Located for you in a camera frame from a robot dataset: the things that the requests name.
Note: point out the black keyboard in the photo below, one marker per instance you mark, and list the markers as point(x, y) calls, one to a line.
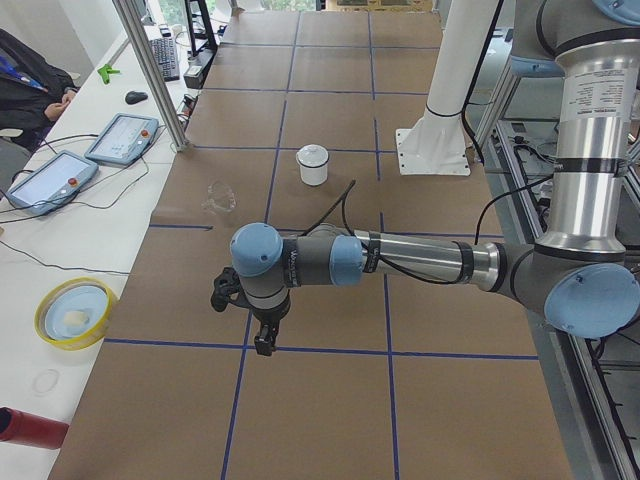
point(166, 57)

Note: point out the near teach pendant tablet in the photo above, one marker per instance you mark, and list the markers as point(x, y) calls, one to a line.
point(53, 184)

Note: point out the red cylinder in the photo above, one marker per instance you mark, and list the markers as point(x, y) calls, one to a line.
point(27, 429)

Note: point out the black computer mouse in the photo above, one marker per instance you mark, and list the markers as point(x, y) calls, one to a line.
point(135, 97)

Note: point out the clear plastic lid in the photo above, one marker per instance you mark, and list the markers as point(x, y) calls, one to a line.
point(45, 382)

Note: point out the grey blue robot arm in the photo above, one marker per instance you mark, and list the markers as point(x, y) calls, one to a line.
point(573, 274)

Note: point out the far teach pendant tablet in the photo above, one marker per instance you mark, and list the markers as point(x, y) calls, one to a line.
point(123, 140)

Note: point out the green clamp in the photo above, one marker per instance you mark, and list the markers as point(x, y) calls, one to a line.
point(106, 71)

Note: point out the teach pendant tablet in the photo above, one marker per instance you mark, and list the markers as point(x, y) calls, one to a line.
point(53, 184)
point(123, 140)

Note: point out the seated person dark jacket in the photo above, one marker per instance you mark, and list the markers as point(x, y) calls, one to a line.
point(34, 93)

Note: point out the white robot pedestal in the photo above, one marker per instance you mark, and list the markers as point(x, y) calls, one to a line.
point(435, 145)

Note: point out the yellow tape roll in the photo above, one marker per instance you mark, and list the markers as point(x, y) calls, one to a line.
point(75, 314)

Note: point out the white enamel cup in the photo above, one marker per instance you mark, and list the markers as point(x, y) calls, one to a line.
point(313, 164)

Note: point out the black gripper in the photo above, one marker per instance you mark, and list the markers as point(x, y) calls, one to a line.
point(268, 318)

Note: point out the aluminium frame post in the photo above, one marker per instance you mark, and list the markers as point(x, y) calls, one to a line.
point(127, 13)

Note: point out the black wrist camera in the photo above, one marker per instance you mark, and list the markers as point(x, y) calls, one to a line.
point(227, 289)

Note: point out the clear glass funnel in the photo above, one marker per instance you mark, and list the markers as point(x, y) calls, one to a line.
point(220, 198)

